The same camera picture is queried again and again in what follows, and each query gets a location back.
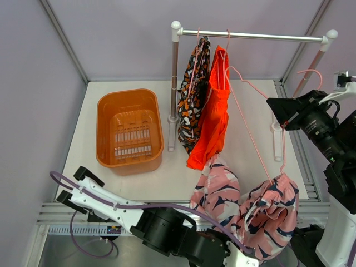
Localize pink wire hanger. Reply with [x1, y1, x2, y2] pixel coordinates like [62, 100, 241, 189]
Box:
[222, 66, 317, 202]

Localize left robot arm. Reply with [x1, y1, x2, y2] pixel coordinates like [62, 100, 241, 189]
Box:
[50, 166, 231, 266]

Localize black orange patterned shorts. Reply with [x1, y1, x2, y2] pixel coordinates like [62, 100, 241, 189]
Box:
[177, 36, 210, 154]

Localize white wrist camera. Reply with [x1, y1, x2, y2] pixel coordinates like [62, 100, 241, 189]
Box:
[224, 241, 259, 267]
[319, 70, 355, 105]

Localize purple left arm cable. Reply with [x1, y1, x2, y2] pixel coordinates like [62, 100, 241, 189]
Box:
[49, 170, 255, 258]

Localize pink navy patterned shorts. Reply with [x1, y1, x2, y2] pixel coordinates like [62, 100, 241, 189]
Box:
[190, 154, 299, 263]

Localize orange plastic basket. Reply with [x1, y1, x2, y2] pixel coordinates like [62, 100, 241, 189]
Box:
[96, 88, 164, 176]

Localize pink hanger under orange shorts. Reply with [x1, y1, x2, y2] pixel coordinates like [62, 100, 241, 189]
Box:
[219, 29, 230, 90]

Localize pink hanger under patterned shorts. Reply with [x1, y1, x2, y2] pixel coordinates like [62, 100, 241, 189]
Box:
[187, 28, 201, 97]

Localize silver clothes rack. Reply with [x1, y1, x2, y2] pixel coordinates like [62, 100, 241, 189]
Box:
[167, 21, 338, 152]

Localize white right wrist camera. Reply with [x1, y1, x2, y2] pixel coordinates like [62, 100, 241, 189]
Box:
[319, 70, 355, 105]

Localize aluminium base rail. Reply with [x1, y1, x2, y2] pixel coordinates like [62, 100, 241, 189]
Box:
[36, 200, 330, 236]

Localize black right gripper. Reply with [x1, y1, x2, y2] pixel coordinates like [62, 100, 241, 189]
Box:
[268, 88, 349, 163]

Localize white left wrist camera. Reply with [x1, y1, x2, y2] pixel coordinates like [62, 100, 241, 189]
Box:
[224, 241, 259, 267]

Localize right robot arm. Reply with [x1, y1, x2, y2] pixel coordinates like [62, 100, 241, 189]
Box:
[266, 90, 355, 266]

